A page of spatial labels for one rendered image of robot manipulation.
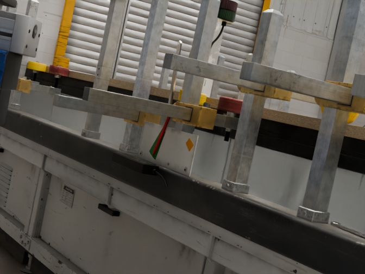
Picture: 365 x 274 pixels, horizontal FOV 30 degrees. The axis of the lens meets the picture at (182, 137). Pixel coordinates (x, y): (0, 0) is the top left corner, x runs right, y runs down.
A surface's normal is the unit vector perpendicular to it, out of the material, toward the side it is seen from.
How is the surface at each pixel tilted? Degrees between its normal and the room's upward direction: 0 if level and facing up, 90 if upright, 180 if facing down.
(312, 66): 90
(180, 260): 90
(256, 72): 90
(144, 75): 90
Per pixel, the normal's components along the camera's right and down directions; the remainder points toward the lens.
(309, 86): 0.54, 0.16
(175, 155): -0.82, -0.14
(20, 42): -0.01, 0.05
